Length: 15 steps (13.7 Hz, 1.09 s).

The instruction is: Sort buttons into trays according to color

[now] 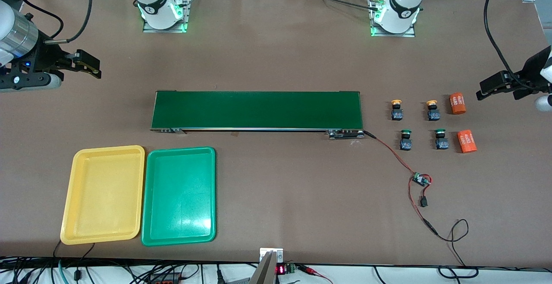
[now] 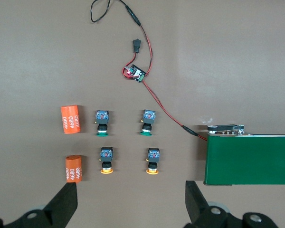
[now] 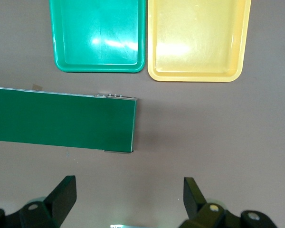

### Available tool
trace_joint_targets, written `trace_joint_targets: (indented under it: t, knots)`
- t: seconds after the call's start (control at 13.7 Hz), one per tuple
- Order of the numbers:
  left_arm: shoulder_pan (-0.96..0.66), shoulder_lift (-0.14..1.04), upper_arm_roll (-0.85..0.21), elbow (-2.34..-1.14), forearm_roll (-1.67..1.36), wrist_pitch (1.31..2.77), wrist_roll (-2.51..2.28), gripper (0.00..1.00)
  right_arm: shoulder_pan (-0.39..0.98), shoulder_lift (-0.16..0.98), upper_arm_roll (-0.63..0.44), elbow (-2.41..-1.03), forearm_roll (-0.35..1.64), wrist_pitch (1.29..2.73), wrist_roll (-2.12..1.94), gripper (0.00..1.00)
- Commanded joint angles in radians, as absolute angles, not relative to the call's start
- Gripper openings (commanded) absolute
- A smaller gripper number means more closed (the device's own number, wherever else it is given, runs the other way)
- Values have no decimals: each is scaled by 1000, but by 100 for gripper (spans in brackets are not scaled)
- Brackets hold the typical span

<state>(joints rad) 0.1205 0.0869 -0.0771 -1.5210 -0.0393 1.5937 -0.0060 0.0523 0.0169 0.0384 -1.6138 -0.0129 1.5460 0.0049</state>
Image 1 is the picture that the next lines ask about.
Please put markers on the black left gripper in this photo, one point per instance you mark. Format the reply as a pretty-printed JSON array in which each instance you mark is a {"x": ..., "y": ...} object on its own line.
[{"x": 533, "y": 69}]

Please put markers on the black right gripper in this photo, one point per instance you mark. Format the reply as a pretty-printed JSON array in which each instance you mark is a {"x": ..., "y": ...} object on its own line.
[{"x": 44, "y": 55}]

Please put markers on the yellow push button switch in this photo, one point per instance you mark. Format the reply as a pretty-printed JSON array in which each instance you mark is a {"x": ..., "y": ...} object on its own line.
[
  {"x": 433, "y": 114},
  {"x": 397, "y": 114}
]

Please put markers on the green push button switch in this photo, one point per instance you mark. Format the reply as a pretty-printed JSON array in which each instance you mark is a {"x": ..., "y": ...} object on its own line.
[
  {"x": 441, "y": 143},
  {"x": 406, "y": 144}
]

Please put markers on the small green circuit board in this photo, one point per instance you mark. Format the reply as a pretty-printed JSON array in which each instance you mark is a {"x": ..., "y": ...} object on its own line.
[{"x": 419, "y": 179}]

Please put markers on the yellow plastic tray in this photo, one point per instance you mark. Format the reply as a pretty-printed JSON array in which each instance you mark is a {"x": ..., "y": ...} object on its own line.
[{"x": 103, "y": 215}]

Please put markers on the green conveyor belt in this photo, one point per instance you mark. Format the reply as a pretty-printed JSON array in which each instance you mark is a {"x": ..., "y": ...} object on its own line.
[{"x": 340, "y": 111}]

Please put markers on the green plastic tray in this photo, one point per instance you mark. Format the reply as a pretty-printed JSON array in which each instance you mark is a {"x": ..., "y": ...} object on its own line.
[{"x": 185, "y": 219}]

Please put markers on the black red power strip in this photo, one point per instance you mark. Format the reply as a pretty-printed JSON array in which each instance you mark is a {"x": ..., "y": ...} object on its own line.
[{"x": 164, "y": 280}]

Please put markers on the red clip lead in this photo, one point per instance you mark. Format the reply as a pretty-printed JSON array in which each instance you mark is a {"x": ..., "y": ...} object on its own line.
[{"x": 310, "y": 270}]

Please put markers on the red digit display module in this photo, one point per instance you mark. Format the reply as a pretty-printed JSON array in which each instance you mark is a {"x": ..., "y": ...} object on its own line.
[{"x": 281, "y": 269}]

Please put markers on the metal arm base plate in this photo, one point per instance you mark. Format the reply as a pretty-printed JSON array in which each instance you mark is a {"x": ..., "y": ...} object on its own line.
[
  {"x": 409, "y": 34},
  {"x": 188, "y": 16}
]

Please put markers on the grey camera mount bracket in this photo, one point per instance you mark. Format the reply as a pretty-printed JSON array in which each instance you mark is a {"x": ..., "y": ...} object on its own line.
[{"x": 265, "y": 271}]

